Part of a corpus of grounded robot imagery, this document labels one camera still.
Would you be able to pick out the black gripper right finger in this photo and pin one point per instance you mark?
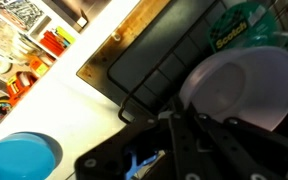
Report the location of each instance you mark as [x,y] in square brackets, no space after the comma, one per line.
[231,150]

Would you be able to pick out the green Scotch tape pack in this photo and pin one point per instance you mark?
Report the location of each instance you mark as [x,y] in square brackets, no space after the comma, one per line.
[247,24]

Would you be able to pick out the purple plastic bowl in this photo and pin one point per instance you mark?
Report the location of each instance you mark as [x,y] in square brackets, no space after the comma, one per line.
[247,83]

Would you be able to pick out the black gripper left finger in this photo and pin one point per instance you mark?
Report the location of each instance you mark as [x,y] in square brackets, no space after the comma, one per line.
[122,155]

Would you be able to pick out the light blue plastic bowl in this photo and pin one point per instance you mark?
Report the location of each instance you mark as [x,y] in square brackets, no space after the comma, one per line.
[28,156]

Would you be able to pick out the orange tape dispenser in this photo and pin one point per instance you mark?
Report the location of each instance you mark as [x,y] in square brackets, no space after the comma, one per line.
[18,85]

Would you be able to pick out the open wooden drawer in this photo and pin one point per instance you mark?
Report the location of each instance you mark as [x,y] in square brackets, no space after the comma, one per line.
[22,25]

